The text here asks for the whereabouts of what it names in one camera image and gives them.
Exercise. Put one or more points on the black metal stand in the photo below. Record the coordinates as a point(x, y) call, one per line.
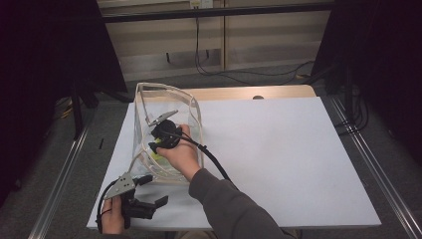
point(78, 116)

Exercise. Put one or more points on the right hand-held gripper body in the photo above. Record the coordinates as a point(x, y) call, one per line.
point(166, 129)

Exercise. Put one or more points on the person's right hand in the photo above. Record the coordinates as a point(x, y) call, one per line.
point(180, 157)

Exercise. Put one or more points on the white wall socket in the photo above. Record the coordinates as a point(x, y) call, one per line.
point(200, 3)

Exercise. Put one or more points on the clear plastic bag beige trim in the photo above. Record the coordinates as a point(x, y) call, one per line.
point(175, 99)

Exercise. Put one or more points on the metal floor rail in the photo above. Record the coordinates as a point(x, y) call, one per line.
point(363, 149)
point(56, 192)

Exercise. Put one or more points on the dark round table grommet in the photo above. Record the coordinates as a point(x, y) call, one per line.
point(258, 97)

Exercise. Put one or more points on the person's left hand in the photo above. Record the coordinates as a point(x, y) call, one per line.
point(112, 215)

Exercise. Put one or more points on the yellow shuttlecock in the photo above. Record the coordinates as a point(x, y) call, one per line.
point(157, 155)

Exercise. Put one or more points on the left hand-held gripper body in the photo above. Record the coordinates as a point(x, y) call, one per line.
point(121, 187)

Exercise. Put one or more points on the small black floor object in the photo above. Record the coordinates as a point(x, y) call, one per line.
point(101, 143)

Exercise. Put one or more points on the black horizontal bar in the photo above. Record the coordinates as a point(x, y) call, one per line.
point(166, 14)

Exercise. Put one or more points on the black curtain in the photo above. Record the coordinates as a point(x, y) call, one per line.
point(40, 66)
point(391, 66)

